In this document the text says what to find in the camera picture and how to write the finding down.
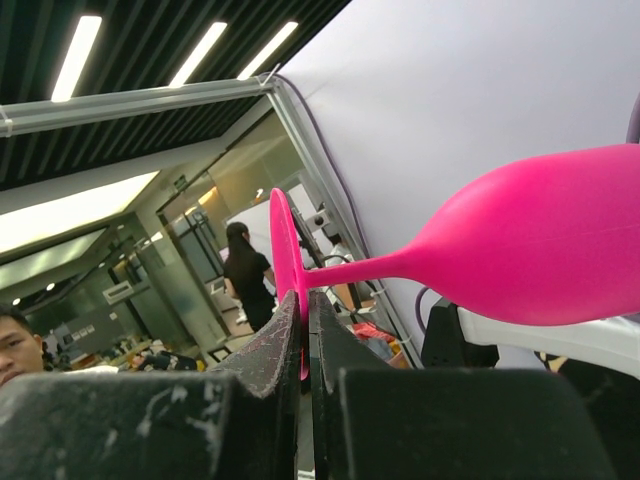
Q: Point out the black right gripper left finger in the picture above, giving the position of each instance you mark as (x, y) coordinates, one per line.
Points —
(237, 421)

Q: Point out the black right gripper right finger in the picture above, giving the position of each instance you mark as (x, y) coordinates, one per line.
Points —
(373, 421)

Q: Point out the pink plastic wine glass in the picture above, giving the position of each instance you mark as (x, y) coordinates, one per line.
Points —
(548, 241)

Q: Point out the person in black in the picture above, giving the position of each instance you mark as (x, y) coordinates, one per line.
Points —
(245, 272)

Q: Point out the man's face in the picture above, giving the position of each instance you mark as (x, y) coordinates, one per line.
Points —
(20, 348)

